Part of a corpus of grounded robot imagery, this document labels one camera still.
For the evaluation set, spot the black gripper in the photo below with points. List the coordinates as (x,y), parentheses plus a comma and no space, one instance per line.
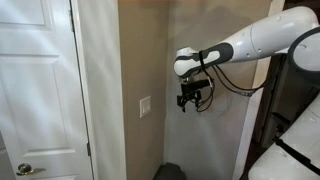
(194,84)

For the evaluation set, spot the white doorway trim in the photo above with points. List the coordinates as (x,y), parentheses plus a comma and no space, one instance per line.
(256,86)

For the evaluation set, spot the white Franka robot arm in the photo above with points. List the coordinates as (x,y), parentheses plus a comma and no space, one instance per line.
(266,36)

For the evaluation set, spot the short metal door hinge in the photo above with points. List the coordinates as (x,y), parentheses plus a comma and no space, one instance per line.
(88,149)

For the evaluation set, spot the white door frame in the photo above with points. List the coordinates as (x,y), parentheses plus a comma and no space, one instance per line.
(81,66)

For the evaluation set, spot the white panelled door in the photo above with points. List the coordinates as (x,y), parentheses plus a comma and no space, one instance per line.
(36,100)

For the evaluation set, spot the white rocker light switch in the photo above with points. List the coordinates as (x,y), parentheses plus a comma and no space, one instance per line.
(148,104)
(144,106)

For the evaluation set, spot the dark floor bin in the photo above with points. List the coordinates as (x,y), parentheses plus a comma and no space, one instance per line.
(169,171)

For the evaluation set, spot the white double light switch plate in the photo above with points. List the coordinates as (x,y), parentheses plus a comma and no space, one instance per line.
(140,108)

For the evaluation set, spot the long metal door hinge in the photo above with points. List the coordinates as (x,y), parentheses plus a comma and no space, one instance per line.
(71,20)

